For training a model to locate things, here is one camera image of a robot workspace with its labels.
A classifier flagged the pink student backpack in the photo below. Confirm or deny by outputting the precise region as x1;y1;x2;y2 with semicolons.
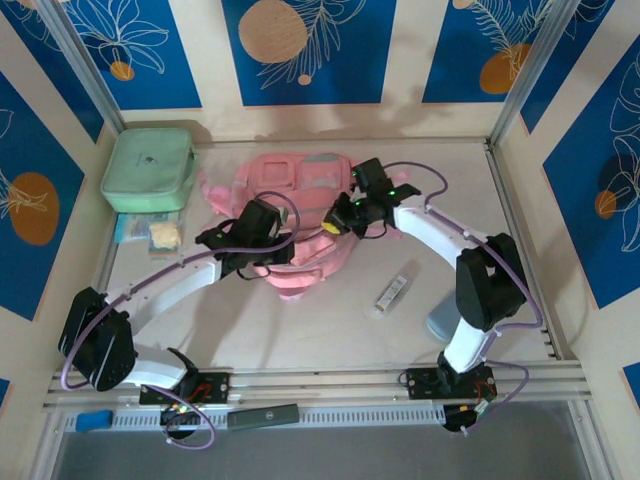
197;152;412;302

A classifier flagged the mint green zip bag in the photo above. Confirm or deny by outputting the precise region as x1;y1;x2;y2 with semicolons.
99;127;201;214

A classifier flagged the cream crumpled cloth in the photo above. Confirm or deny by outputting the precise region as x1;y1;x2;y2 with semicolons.
148;222;182;250

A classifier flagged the light blue tissue packet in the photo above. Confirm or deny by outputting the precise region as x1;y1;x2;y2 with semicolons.
112;212;181;246

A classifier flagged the dark grey handheld device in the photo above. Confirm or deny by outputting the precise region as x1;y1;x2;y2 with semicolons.
227;403;301;431

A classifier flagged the black connector board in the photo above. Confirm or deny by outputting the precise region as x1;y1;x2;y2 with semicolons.
442;399;496;436
158;403;201;442

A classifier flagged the small blue block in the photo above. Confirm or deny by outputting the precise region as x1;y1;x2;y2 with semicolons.
74;409;114;433

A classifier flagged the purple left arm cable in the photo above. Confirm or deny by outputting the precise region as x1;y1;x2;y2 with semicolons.
59;192;301;391

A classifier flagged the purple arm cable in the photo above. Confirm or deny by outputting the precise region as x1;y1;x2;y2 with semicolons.
59;192;301;391
384;159;546;354

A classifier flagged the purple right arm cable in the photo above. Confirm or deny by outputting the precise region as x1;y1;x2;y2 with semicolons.
384;159;546;354

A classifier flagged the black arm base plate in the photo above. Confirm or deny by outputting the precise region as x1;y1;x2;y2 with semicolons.
138;370;235;406
405;366;497;401

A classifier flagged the aluminium side rail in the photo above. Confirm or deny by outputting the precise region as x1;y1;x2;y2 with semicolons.
483;142;560;360
94;212;124;301

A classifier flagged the aluminium frame rail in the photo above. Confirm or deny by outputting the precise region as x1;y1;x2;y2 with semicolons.
42;363;587;412

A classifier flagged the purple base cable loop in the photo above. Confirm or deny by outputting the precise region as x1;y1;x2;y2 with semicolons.
462;362;531;435
163;408;217;452

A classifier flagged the grey slotted cable duct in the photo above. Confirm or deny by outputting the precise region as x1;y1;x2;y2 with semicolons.
63;404;447;432

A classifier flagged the aluminium frame post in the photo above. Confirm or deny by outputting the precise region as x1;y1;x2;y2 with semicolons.
488;0;584;151
37;0;126;134

